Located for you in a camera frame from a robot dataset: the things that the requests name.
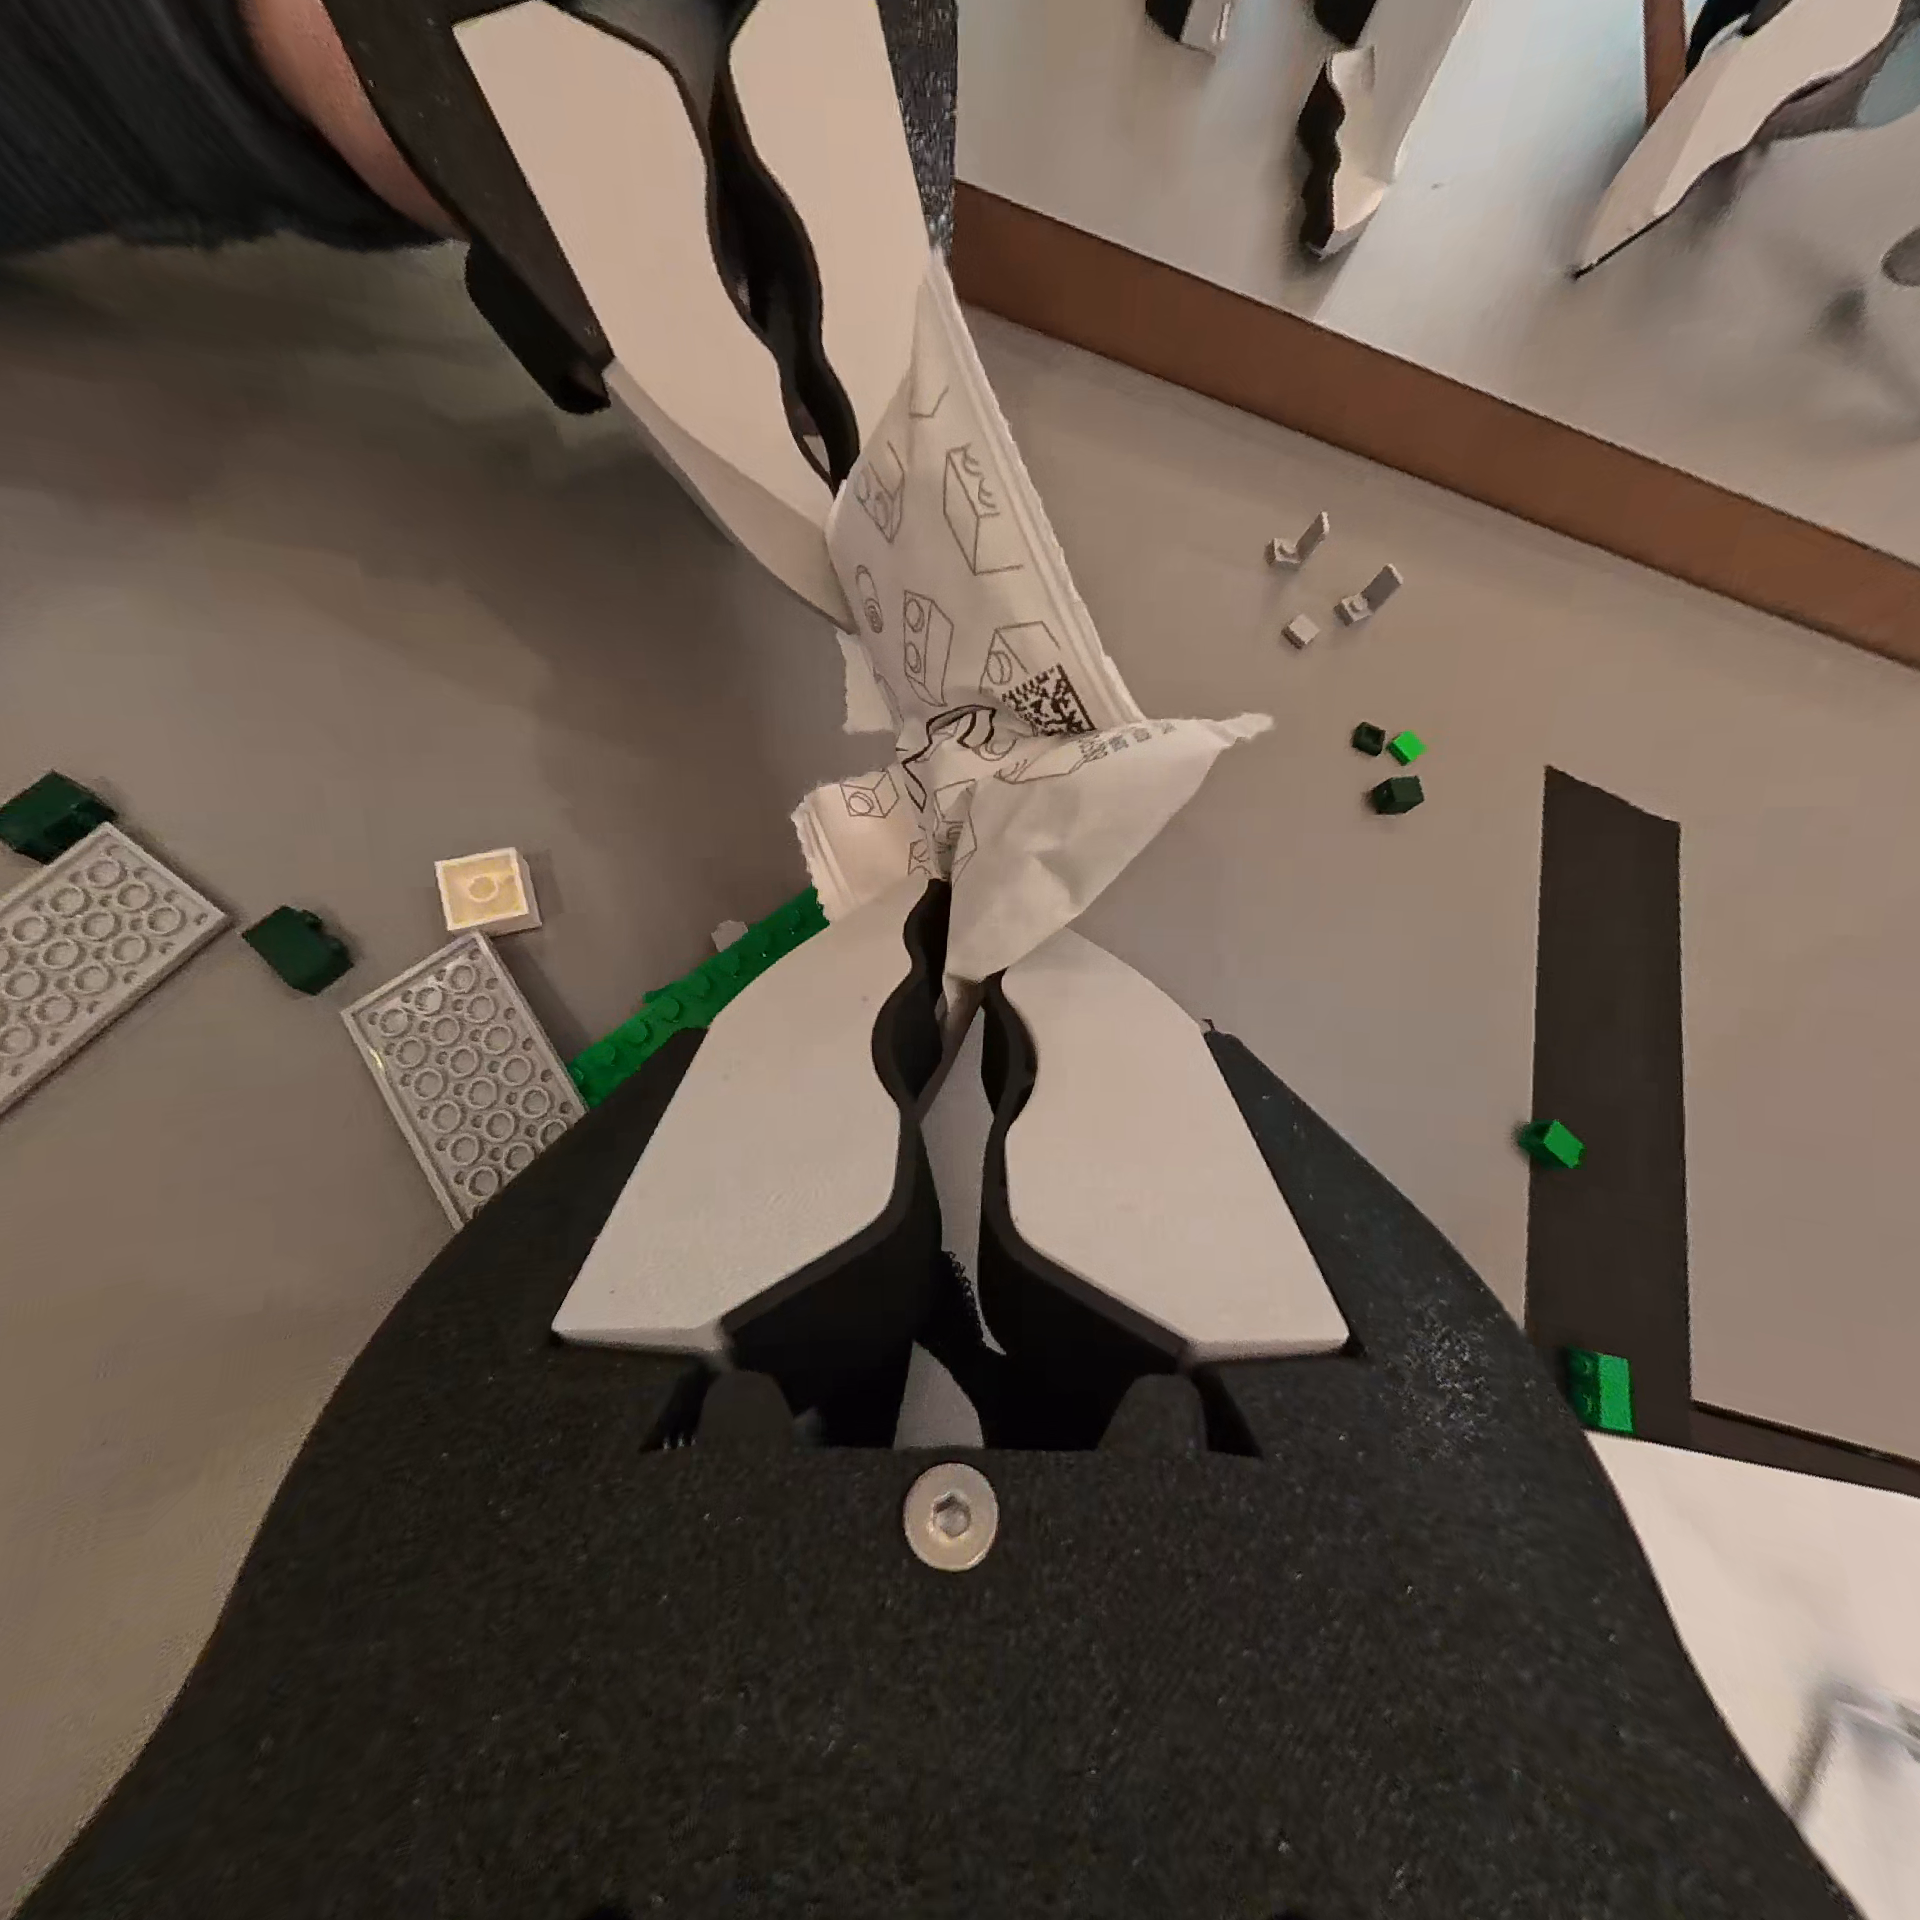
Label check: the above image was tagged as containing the grey studded plate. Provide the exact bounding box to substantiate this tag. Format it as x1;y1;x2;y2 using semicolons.
0;822;230;1116
341;930;589;1236

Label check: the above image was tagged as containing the cream square tile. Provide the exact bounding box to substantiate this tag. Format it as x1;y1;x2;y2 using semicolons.
432;845;539;941

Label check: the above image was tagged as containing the green studded plate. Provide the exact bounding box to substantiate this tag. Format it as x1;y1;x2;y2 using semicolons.
566;884;831;1116

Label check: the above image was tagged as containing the grey desk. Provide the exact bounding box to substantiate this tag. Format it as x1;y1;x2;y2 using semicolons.
0;179;1920;1920

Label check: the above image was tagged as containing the clear plastic brick bag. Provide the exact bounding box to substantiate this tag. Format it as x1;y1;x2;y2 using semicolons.
791;246;1278;1021

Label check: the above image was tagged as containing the wood-edged grey table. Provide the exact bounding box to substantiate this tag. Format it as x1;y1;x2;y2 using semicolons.
952;0;1920;669

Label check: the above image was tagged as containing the person's left forearm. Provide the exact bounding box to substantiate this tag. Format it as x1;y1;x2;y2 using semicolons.
0;0;460;260

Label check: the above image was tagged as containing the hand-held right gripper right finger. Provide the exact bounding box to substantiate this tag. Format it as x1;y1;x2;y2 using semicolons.
973;930;1351;1449

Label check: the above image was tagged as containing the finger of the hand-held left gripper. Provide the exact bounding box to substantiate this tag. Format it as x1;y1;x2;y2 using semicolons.
449;0;857;624
730;0;929;438

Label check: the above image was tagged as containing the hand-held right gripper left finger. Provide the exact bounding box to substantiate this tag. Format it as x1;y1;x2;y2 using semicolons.
552;881;962;1449

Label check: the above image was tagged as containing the black tape strip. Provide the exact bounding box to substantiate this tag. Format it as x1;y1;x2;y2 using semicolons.
1523;764;1920;1494

